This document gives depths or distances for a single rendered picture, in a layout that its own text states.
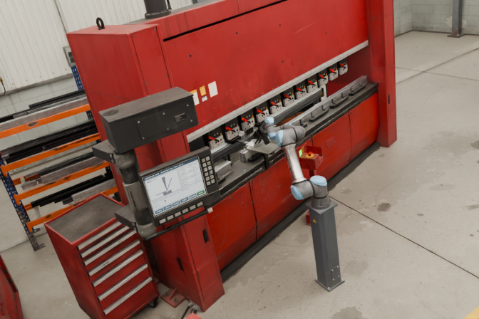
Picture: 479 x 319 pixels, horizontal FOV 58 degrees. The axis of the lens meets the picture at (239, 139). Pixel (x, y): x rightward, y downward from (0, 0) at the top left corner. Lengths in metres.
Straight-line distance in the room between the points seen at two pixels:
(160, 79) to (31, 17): 4.59
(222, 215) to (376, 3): 3.01
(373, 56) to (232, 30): 2.34
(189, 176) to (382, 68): 3.42
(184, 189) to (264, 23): 1.86
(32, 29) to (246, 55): 4.28
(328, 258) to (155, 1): 2.34
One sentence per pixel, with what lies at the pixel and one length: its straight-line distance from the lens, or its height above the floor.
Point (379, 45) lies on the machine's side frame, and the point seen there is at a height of 1.33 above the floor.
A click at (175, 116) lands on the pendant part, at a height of 1.85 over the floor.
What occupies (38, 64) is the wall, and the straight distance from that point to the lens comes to 7.35.
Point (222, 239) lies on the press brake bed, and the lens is 3.78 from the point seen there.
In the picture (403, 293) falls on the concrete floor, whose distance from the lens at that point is 3.78.
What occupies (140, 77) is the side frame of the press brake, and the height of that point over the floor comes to 2.02.
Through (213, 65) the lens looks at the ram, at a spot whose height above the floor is 1.84.
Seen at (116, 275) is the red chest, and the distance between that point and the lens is 3.57.
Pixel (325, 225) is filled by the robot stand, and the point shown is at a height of 0.64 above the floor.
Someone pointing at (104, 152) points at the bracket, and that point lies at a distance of 2.67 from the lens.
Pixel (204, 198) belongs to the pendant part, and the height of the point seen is 1.29.
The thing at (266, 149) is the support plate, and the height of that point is 1.00.
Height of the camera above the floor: 2.66
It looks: 24 degrees down
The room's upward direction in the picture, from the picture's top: 11 degrees counter-clockwise
